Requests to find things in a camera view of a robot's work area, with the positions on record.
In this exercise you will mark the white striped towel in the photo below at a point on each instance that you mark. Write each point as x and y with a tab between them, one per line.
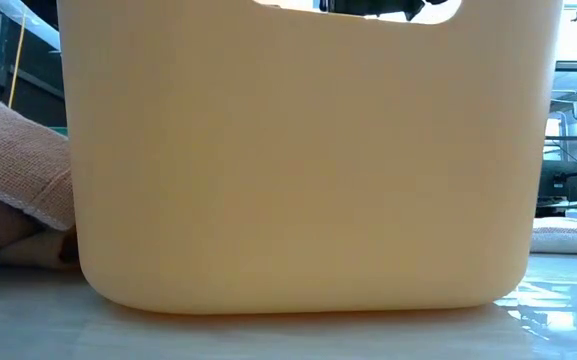
568	237

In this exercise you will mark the teal plastic bin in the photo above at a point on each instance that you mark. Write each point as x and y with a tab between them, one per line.
59	131

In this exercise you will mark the pink-brown cloth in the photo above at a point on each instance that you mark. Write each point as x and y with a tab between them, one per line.
13	165

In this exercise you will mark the black background machine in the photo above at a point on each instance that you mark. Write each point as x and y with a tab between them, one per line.
568	185

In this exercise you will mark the yellow plastic bin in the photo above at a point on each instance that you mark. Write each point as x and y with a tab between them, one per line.
293	175

